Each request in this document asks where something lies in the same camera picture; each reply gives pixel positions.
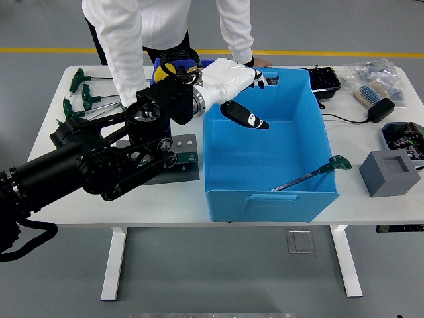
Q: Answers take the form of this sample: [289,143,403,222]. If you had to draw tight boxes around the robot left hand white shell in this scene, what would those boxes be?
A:
[200,58,270,131]

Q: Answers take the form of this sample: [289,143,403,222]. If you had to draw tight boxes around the green grey hex key stand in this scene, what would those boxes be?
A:
[115,134,201,186]

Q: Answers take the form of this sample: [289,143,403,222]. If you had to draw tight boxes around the large blue plastic box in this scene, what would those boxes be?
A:
[201,67,341,223]

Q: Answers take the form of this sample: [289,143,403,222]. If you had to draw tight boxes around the large green T-handle hex key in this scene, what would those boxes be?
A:
[270,154,352,193]

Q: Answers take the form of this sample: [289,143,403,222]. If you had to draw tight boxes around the black plastic tray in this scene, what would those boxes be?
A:
[300,66,342,102]

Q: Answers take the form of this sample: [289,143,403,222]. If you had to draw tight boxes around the yellow ball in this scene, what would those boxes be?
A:
[155,62,173,82]

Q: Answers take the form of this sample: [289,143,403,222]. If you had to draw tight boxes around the small blue parts bin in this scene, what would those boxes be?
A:
[150,58,215,87]

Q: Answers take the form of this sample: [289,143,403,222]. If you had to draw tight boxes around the white table leg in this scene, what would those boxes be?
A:
[100,227,129,301]
[329,225,364,298]

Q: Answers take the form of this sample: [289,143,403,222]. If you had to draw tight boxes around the person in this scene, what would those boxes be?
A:
[81,0,273,107]

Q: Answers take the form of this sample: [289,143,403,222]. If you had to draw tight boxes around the table height control panel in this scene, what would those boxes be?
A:
[376,225,424,234]

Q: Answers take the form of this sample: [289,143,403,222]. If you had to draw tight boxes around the resistor strip bundle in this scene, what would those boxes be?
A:
[352,81,390,109]

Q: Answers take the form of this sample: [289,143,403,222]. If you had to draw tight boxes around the clear bags of components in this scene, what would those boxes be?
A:
[340,58,407,109]

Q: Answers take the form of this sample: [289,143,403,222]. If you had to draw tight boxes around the metal floor socket plate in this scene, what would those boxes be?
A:
[286,229,315,254]

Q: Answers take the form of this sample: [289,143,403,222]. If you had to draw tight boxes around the black power adapter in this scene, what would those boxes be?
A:
[366,97,396,125]

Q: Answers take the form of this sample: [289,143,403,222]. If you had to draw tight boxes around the grey foam block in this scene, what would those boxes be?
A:
[359,149,421,199]

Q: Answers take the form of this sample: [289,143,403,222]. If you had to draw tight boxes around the grey-blue tray of parts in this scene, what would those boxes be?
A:
[380,121,424,162]

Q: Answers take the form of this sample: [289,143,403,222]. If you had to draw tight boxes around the black adapter cord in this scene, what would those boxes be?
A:
[320,113,370,125]

